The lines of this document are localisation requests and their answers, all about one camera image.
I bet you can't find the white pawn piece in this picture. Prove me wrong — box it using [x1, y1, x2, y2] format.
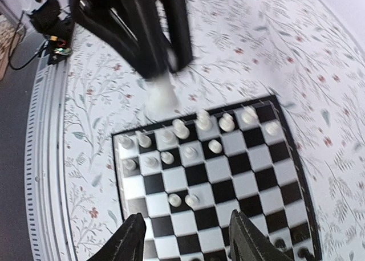
[118, 135, 134, 149]

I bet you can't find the white queen piece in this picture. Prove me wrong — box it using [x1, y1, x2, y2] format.
[145, 72, 179, 115]

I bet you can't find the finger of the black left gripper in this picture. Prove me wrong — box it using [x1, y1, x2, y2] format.
[160, 0, 193, 73]
[70, 0, 168, 79]

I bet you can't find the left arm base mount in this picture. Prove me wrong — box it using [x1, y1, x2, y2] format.
[27, 0, 75, 65]

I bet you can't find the front aluminium rail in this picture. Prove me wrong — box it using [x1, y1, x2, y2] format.
[24, 56, 77, 260]

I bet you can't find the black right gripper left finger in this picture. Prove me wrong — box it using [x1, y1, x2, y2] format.
[92, 213, 146, 261]

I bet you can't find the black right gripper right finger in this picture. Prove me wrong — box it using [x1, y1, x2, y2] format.
[229, 210, 291, 261]

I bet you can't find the white pawn at edge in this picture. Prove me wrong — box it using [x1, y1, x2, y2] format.
[123, 158, 139, 172]

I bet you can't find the black and white chess board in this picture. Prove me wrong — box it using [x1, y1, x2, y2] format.
[112, 96, 322, 260]

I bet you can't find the floral patterned table mat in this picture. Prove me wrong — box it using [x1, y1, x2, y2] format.
[64, 0, 364, 260]

